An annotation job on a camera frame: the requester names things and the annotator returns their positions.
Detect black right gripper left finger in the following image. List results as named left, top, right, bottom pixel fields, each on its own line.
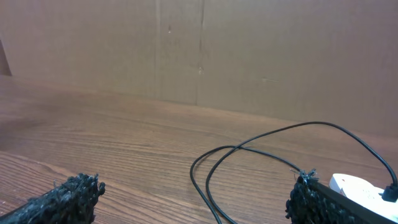
left=1, top=174, right=106, bottom=224

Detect white power strip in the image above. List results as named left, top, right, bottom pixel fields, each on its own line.
left=329, top=174, right=397, bottom=223

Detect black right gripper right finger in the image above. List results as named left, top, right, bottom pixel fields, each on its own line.
left=285, top=169, right=395, bottom=224

